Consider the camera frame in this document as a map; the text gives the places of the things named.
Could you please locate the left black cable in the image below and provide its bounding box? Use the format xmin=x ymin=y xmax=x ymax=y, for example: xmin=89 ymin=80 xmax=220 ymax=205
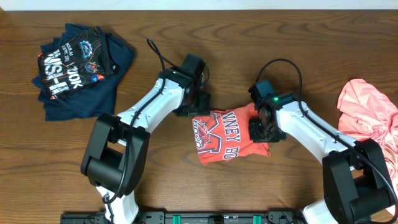
xmin=101 ymin=38 xmax=211 ymax=224

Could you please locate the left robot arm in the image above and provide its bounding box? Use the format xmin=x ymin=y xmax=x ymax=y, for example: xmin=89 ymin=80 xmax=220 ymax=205
xmin=79 ymin=54 xmax=210 ymax=223

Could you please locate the black cable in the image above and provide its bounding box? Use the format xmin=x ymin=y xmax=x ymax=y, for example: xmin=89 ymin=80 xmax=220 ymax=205
xmin=101 ymin=38 xmax=211 ymax=224
xmin=254 ymin=58 xmax=398 ymax=224

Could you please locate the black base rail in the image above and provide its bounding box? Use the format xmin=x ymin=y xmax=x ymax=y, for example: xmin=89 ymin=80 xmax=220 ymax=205
xmin=60 ymin=211 xmax=307 ymax=224

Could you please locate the right black cable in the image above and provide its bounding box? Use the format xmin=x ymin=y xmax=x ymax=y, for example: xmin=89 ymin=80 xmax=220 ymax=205
xmin=254 ymin=58 xmax=398 ymax=224

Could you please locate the navy folded t-shirt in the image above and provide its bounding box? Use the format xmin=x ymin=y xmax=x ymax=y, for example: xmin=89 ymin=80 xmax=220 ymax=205
xmin=32 ymin=33 xmax=135 ymax=121

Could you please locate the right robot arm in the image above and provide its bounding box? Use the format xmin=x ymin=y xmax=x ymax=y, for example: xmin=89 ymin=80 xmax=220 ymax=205
xmin=248 ymin=80 xmax=397 ymax=223

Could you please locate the red-orange t-shirt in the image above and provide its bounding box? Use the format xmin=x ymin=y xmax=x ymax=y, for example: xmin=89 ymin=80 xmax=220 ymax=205
xmin=192 ymin=103 xmax=270 ymax=165

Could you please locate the pink t-shirt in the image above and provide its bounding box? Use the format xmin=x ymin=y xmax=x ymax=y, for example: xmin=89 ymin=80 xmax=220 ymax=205
xmin=337 ymin=79 xmax=397 ymax=190

